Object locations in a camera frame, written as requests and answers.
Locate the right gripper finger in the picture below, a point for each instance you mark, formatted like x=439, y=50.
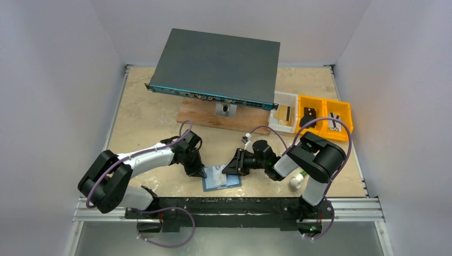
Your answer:
x=235, y=166
x=247, y=163

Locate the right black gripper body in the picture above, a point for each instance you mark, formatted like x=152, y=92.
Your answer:
x=241, y=161

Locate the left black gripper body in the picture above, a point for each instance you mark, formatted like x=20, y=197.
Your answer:
x=193, y=157

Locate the white diamond VIP card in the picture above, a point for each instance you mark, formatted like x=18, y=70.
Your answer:
x=219, y=178

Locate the blue card holder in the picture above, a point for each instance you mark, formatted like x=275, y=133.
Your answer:
x=232, y=181

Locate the grey card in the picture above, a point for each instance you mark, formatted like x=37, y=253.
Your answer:
x=288, y=110

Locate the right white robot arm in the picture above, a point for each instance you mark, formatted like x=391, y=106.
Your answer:
x=316, y=156

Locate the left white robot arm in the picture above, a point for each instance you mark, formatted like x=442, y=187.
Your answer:
x=106, y=183

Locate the white black card in bin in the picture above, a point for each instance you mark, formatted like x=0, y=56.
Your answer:
x=333, y=125

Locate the wooden board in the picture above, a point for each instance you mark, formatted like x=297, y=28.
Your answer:
x=205, y=113

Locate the white pvc pipe fitting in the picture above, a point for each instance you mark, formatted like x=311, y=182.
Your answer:
x=297, y=180

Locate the amber item in tray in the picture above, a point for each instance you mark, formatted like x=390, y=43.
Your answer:
x=280, y=115

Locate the black block in bin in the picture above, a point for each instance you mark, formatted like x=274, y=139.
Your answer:
x=309, y=113

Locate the yellow bin left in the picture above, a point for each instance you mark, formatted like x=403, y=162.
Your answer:
x=311, y=102

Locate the yellow bin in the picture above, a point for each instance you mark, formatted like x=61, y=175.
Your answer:
x=311, y=102
x=344, y=110

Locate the yellow bin right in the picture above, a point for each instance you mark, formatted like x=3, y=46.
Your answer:
x=344, y=110

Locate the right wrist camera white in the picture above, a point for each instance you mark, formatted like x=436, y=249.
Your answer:
x=246, y=139

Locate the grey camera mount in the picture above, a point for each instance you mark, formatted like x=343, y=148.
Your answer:
x=225, y=110

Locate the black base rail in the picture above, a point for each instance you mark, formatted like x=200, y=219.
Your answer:
x=283, y=213

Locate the grey network switch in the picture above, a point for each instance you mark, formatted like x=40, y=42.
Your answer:
x=218, y=68

